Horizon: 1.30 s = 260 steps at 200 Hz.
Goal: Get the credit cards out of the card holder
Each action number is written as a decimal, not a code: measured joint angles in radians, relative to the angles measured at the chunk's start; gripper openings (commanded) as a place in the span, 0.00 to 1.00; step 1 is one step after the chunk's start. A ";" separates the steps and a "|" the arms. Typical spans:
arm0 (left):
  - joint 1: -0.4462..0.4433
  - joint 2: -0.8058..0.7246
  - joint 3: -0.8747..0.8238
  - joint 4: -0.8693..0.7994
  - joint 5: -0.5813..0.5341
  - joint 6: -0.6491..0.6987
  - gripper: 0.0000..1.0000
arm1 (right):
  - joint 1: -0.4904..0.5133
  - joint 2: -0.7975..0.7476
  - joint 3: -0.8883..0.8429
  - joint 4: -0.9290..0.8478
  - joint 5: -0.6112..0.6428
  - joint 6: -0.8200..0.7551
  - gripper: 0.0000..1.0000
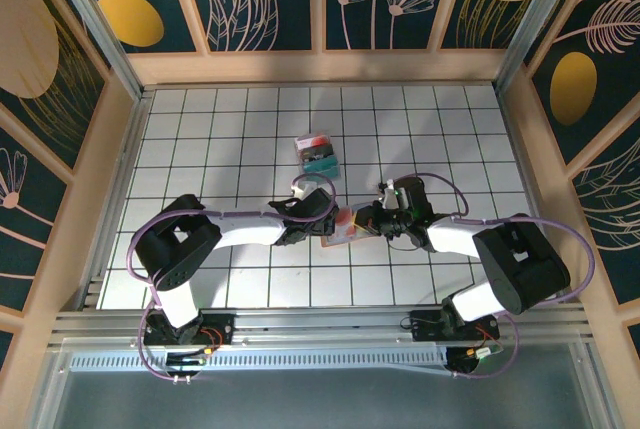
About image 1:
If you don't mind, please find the tan leather card holder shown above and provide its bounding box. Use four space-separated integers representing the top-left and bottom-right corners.
319 202 384 249

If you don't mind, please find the clear acrylic card box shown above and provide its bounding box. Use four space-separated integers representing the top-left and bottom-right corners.
293 130 342 181

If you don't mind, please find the teal card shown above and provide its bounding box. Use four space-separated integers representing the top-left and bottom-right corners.
301 156 340 176

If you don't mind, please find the black card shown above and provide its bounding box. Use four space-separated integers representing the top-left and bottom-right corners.
298 144 334 160

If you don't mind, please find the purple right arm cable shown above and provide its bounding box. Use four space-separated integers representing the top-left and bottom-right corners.
392 172 596 381

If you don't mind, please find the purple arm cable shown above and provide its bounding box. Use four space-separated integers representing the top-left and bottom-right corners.
127 172 337 384
392 172 596 381

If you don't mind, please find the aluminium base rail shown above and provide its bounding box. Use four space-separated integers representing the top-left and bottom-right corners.
49 309 594 351

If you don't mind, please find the aluminium side rail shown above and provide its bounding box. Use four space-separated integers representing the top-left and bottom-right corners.
494 86 579 305
74 88 154 311

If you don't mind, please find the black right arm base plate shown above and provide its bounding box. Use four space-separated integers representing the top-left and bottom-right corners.
409 309 501 345

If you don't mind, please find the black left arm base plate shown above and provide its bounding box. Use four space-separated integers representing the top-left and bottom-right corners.
143 313 236 350

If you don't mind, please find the slotted grey cable duct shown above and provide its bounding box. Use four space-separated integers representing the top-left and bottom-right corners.
68 351 454 375

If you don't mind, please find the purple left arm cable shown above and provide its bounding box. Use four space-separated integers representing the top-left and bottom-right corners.
127 172 337 384

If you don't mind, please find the aluminium corner post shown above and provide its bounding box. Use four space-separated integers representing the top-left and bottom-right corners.
47 0 149 100
492 0 589 93

